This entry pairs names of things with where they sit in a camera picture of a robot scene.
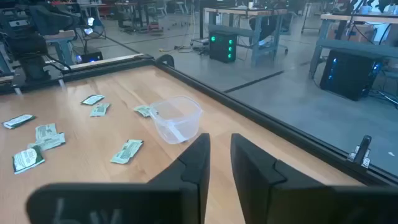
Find grey workbench wooden top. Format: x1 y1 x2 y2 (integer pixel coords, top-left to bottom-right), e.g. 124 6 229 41
309 12 398 80
203 6 289 68

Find black computer tower blue lights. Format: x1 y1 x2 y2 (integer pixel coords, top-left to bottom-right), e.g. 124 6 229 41
319 49 383 102

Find small black blue-lit box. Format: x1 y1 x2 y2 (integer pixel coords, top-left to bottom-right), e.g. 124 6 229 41
74 49 104 65

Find black aluminium table frame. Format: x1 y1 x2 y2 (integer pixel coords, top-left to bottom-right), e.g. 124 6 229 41
0 53 398 187

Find dark background workbench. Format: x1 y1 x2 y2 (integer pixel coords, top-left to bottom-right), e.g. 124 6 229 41
114 1 165 34

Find black office chair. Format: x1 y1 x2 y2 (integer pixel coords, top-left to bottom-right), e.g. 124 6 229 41
248 14 290 55

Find clear plastic bin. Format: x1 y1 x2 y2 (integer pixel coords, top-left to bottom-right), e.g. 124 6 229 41
149 95 203 145

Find black computer tower green lights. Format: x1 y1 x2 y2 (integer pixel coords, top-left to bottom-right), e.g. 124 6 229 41
208 30 238 64

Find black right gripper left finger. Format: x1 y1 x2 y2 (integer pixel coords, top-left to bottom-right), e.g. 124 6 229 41
26 133 211 224

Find small grey-legged wooden table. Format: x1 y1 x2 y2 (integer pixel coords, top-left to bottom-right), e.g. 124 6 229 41
43 29 77 66

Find cardboard box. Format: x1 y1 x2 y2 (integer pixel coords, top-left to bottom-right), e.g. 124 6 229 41
328 21 376 43

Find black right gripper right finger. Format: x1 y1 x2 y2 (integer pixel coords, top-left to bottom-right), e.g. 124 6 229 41
230 133 398 224

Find black frame hook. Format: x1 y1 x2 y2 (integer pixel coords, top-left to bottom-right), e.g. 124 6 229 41
155 54 175 68
347 134 373 169

